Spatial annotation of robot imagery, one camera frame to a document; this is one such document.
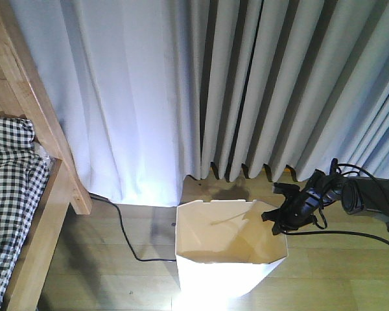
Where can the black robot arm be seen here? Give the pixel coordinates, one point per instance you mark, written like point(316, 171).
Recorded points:
point(363, 196)

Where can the wooden bed frame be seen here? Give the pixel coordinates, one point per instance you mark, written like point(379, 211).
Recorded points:
point(23, 96)

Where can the white plastic trash bin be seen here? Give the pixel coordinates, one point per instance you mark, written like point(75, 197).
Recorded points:
point(223, 247)

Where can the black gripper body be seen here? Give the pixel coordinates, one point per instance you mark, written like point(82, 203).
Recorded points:
point(299, 206)

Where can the checkered bed sheet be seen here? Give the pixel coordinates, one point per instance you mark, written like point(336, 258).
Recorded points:
point(23, 176)

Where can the grey pleated curtain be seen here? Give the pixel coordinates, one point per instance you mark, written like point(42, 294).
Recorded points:
point(149, 92)

